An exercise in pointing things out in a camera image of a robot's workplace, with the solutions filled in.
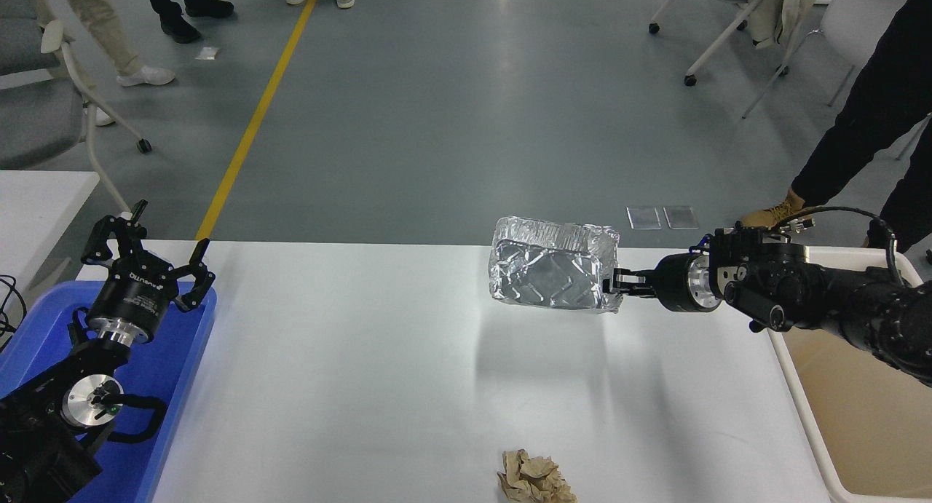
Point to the large pale plastic bin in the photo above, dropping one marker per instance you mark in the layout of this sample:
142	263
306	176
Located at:
859	416

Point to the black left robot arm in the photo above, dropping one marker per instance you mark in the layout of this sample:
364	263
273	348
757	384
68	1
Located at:
36	445

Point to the blue plastic tray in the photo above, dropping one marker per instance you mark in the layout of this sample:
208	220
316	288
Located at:
171	386

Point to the beige coat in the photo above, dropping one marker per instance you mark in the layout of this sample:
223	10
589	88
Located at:
779	8

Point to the silver floor plate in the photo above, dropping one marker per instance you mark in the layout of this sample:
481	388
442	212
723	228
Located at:
644	218
681	217

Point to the white shell chair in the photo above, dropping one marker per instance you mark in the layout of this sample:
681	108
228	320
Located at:
852	15

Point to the yellow floor tape line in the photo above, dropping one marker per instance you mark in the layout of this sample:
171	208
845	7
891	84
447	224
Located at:
251	132

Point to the white wheeled chair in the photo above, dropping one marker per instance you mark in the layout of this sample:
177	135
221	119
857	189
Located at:
721	41

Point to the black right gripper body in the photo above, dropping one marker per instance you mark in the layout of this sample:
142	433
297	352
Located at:
671	283

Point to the grey office chair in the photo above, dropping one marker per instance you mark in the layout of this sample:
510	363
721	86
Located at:
36	124

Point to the white side table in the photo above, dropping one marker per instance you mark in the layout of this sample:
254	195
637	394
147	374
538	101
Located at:
36	212

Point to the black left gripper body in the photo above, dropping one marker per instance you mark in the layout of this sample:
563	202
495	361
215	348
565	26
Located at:
136	300

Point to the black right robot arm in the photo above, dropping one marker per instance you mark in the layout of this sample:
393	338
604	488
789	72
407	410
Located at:
823	299

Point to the crumpled tan paper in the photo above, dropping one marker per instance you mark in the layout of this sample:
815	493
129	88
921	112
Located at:
535	477

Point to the silver foil tray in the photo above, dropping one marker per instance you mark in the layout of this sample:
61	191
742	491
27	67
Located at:
550	270

